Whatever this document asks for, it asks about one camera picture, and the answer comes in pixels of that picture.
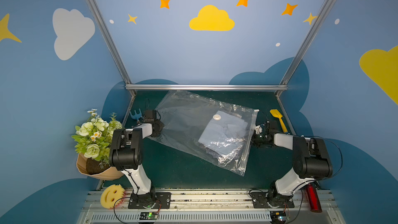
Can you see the left aluminium frame post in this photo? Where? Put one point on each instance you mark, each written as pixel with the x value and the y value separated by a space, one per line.
pixel 108 40

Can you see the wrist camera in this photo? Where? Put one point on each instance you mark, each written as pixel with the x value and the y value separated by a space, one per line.
pixel 267 127
pixel 150 116

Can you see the right aluminium frame post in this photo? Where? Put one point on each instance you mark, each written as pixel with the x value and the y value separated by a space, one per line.
pixel 309 38

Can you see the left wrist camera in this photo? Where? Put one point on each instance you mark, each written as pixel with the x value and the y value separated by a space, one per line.
pixel 150 116

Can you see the yellow smiley face sponge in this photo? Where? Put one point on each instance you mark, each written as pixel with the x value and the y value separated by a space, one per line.
pixel 112 196

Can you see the white vacuum bag valve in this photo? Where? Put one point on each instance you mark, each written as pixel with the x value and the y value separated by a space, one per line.
pixel 216 117

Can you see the teal hand rake wooden handle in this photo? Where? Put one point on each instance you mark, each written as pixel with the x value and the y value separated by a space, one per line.
pixel 136 115

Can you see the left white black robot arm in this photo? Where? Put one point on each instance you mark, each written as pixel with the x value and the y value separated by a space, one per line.
pixel 127 153

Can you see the yellow toy shovel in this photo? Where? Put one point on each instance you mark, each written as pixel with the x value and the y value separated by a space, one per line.
pixel 278 115

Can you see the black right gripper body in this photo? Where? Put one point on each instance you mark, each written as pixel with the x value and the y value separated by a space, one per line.
pixel 258 136

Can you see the right green circuit board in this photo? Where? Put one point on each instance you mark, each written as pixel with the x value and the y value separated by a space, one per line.
pixel 278 217

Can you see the horizontal aluminium frame rail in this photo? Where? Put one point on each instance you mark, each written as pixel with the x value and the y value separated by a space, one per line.
pixel 162 87

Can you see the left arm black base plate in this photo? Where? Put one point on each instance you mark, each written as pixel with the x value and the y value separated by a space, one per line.
pixel 150 200

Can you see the light blue shirt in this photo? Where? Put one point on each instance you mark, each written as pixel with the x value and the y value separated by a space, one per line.
pixel 225 134

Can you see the red spray bottle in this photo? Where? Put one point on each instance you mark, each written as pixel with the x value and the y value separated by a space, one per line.
pixel 313 199

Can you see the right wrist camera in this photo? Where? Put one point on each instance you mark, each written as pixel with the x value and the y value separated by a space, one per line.
pixel 267 127

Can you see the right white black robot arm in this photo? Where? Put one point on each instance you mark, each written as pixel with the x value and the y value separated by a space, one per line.
pixel 310 162

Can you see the left green circuit board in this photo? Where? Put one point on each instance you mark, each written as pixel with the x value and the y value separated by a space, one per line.
pixel 148 216

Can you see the flower bouquet in paper wrap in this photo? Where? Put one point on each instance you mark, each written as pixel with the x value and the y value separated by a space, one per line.
pixel 93 142

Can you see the aluminium frame post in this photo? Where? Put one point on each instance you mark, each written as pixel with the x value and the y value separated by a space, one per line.
pixel 309 38
pixel 108 40

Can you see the clear plastic vacuum bag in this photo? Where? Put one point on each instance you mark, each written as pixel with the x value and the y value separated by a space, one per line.
pixel 186 115

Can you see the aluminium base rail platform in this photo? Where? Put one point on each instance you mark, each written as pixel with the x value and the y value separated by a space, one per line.
pixel 211 206

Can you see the green circuit board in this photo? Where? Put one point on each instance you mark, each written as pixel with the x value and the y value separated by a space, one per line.
pixel 278 217
pixel 148 216

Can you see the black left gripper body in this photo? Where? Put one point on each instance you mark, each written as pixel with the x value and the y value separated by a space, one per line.
pixel 157 124

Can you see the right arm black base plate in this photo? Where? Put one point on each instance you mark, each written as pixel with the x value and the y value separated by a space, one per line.
pixel 261 199

